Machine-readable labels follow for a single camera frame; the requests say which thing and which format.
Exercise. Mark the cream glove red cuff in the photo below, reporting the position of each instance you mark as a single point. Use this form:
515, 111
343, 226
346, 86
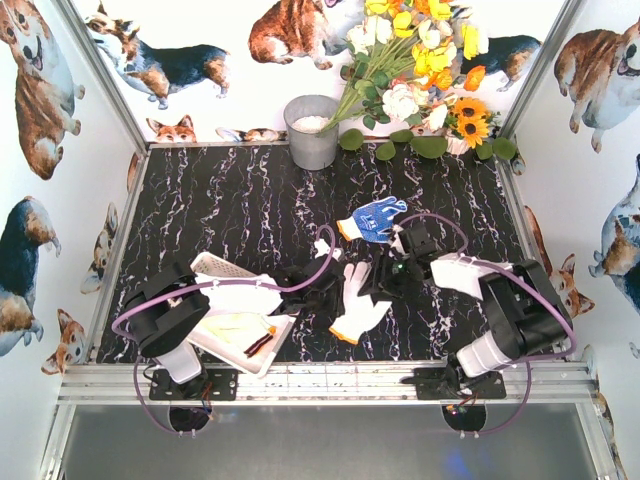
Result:
249, 332

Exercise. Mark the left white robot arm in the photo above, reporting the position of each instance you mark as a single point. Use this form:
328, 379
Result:
160, 314

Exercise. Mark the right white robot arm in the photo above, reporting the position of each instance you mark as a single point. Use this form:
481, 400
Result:
524, 314

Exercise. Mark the blue dotted glove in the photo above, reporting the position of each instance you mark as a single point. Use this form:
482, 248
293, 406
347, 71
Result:
372, 222
361, 312

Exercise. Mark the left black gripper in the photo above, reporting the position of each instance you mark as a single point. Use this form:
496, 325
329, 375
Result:
329, 288

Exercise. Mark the grey metal bucket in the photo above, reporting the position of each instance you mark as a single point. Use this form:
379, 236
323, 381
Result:
313, 140

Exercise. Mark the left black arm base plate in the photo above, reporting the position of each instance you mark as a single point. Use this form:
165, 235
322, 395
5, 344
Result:
220, 384

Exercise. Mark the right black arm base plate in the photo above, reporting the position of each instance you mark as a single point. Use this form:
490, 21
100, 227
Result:
447, 382

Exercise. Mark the aluminium front frame rail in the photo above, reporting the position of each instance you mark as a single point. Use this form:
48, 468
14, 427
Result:
362, 383

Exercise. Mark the artificial flower bouquet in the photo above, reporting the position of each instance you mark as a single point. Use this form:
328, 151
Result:
420, 63

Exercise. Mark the white perforated storage basket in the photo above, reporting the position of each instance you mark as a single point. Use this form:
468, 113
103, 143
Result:
237, 291

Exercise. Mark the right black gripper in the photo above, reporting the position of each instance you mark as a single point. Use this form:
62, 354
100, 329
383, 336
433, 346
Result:
382, 272

